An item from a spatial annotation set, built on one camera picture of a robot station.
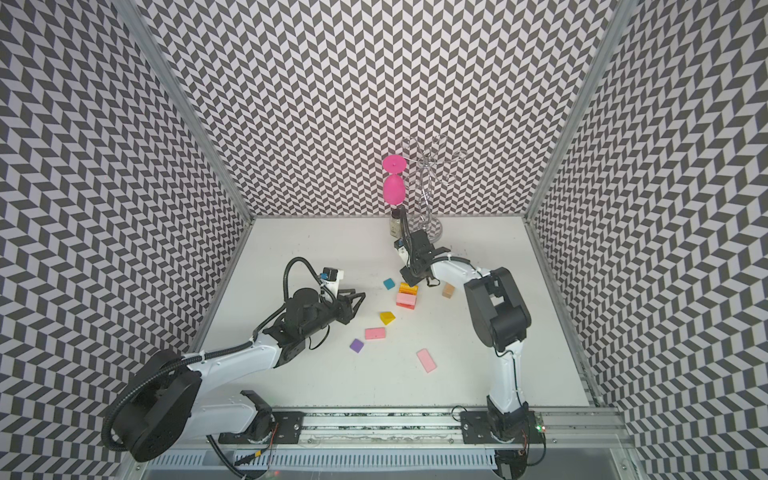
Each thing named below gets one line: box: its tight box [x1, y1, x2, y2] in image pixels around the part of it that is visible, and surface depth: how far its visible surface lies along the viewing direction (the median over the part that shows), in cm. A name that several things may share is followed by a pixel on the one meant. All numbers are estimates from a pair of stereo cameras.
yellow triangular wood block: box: [379, 311, 396, 325], surface depth 93 cm
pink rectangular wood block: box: [364, 327, 386, 340], surface depth 89 cm
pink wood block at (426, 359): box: [416, 348, 437, 373], surface depth 86 cm
